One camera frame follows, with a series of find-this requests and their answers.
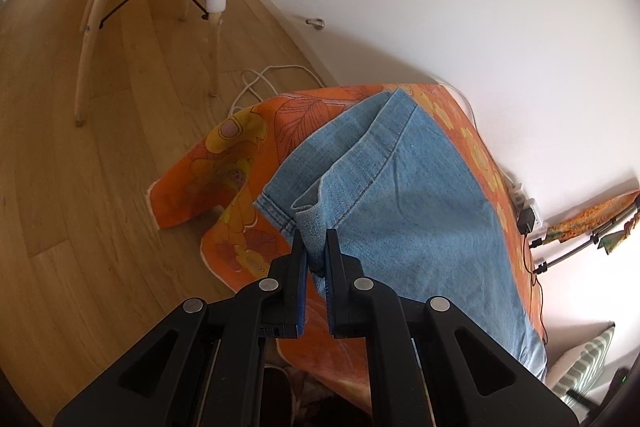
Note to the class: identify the orange floral bedspread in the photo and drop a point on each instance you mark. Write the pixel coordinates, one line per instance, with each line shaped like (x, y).
(233, 164)

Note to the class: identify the black power adapter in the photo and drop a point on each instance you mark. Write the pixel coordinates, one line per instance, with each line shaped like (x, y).
(526, 221)

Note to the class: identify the silver camera tripod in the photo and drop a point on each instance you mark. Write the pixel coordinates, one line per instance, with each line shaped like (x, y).
(594, 238)

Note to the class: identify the green striped white pillow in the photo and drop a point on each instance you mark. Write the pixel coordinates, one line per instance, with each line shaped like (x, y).
(580, 367)

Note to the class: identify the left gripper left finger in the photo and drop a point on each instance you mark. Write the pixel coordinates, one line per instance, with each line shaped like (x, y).
(203, 364)

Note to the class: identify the orange patterned scarf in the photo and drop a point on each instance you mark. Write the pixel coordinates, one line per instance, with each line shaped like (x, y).
(589, 219)

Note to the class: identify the green patterned scarf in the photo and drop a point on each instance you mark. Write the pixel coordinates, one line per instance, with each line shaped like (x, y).
(611, 240)

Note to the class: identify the white power strip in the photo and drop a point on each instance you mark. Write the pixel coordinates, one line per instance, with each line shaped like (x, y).
(520, 200)

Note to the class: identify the light blue denim pants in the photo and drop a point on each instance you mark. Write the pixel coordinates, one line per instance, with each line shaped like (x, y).
(402, 200)

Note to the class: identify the metal door stopper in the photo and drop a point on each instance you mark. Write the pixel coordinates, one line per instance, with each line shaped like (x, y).
(316, 23)

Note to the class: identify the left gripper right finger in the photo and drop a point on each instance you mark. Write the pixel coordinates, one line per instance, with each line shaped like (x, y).
(428, 363)

